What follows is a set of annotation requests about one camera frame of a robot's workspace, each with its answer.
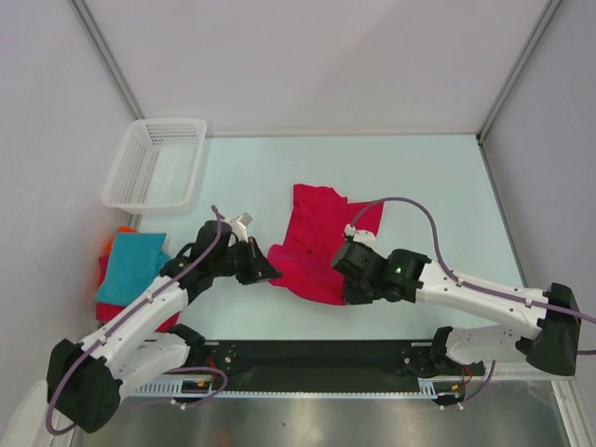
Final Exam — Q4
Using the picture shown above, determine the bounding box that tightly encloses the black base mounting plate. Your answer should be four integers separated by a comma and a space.
185, 340, 485, 394

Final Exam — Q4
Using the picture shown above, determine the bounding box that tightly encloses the red folded t shirt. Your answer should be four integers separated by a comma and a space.
95, 255, 180, 332

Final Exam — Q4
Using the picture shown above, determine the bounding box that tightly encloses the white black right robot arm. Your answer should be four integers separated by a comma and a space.
332, 241, 581, 376

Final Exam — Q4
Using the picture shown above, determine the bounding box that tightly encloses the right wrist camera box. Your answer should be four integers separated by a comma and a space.
344, 224, 377, 249

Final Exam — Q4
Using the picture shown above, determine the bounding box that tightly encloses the orange folded t shirt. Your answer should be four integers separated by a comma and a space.
96, 225, 141, 290

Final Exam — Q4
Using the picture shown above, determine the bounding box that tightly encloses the white slotted cable duct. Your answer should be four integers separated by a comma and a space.
131, 378, 463, 400

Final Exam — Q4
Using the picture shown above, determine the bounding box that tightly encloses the crimson red t shirt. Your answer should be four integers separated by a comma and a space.
267, 183, 366, 305

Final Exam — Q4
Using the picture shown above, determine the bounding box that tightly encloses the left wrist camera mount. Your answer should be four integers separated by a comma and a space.
223, 212, 253, 242

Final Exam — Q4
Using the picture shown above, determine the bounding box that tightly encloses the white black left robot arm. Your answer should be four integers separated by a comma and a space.
46, 213, 280, 435

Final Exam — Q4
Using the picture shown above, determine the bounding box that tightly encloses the aluminium frame rail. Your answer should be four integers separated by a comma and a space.
74, 340, 578, 381

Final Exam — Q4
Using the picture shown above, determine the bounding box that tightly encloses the white perforated plastic basket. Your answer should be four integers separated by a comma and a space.
102, 117, 207, 215

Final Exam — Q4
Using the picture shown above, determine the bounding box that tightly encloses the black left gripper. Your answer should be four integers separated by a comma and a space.
212, 237, 281, 285

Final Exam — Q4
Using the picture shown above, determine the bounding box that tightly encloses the teal folded t shirt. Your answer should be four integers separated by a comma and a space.
95, 232, 170, 306

